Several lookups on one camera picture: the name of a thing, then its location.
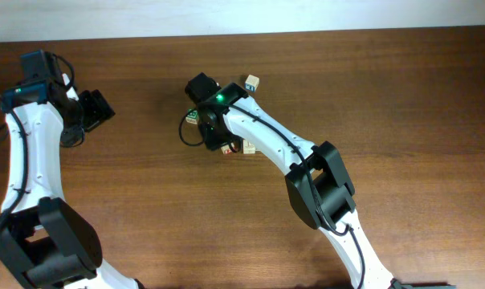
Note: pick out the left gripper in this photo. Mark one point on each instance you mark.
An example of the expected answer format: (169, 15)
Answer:
(102, 109)

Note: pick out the blue-sided block far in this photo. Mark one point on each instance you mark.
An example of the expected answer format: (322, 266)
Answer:
(251, 83)

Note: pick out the plain wooden block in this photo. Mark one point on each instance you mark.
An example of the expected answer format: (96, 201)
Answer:
(248, 147)

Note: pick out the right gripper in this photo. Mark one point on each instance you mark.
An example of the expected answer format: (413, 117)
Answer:
(213, 144)

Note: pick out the red-sided block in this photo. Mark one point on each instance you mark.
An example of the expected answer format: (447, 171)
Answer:
(226, 149)

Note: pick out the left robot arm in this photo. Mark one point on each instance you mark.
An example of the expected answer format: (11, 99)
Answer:
(44, 243)

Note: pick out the green B wooden block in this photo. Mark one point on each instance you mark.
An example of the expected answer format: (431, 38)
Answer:
(192, 117)

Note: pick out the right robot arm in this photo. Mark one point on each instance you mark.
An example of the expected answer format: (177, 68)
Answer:
(319, 187)

